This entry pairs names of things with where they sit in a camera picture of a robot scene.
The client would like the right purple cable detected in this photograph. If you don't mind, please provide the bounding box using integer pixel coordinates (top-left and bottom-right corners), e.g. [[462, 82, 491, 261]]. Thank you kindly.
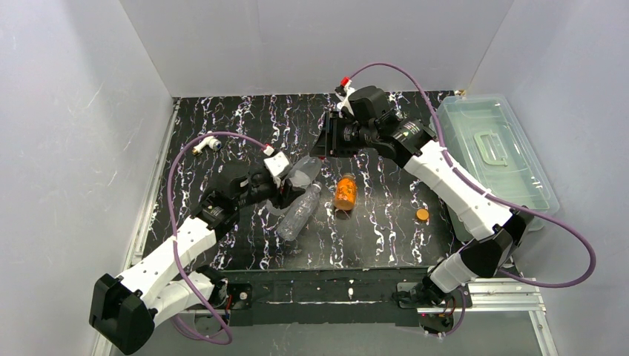
[[340, 62, 598, 337]]

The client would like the orange juice bottle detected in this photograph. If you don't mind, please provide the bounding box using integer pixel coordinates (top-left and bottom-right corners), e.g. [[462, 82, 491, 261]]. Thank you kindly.
[[333, 173, 358, 211]]

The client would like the white pipe fitting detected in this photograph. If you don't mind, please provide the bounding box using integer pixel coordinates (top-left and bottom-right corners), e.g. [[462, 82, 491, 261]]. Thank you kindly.
[[191, 135, 223, 156]]

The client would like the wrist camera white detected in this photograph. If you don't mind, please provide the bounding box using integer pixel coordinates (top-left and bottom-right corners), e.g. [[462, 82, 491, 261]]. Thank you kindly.
[[335, 83, 355, 117], [263, 151, 292, 188]]

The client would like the red label water bottle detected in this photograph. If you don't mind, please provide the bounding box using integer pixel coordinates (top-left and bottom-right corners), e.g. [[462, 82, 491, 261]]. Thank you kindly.
[[266, 156, 323, 216]]

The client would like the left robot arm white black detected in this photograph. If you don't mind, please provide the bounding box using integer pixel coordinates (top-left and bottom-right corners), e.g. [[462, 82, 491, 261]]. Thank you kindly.
[[88, 163, 313, 355]]

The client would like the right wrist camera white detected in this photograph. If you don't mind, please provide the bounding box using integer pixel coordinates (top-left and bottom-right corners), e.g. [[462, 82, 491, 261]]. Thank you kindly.
[[335, 83, 355, 117]]

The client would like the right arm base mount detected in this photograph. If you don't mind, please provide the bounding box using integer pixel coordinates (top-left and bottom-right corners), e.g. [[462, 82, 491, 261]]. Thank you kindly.
[[392, 282, 472, 339]]

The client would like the orange bottle cap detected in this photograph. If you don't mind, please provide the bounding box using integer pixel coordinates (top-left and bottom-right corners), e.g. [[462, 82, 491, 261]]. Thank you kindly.
[[415, 208, 429, 222]]

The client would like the clear plastic storage box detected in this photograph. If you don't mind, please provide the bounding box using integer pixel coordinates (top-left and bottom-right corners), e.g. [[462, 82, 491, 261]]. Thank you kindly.
[[437, 94, 560, 216]]

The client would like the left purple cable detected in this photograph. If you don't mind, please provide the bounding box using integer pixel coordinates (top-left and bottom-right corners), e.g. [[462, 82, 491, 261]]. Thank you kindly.
[[166, 131, 276, 346]]

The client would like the purple cable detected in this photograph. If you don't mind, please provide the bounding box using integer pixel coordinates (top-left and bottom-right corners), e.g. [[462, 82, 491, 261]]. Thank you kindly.
[[166, 131, 276, 346], [340, 62, 598, 337]]

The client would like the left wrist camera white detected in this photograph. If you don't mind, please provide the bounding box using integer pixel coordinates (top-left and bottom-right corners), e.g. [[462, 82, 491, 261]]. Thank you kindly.
[[263, 151, 292, 188]]

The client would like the clear plastic bottle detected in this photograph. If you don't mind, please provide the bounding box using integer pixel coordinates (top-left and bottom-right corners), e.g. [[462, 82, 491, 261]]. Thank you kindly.
[[276, 181, 322, 241]]

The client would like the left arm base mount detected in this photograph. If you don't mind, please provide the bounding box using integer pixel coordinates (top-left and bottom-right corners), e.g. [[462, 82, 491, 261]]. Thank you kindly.
[[194, 282, 254, 340]]

